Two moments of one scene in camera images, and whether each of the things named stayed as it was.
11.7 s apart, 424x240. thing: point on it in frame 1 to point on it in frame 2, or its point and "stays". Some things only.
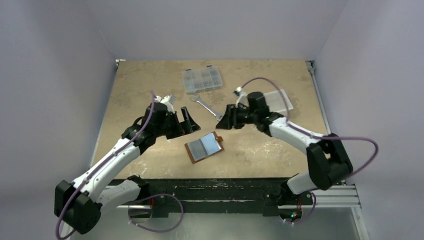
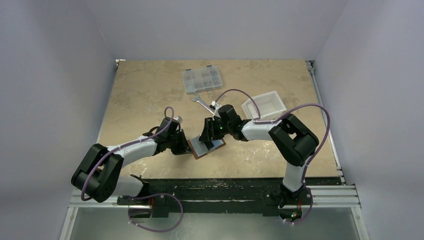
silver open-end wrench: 218,115 stays
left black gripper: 187,127 to 184,145
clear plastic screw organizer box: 201,79 stays
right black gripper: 234,116 to 209,131
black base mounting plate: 167,197 stays
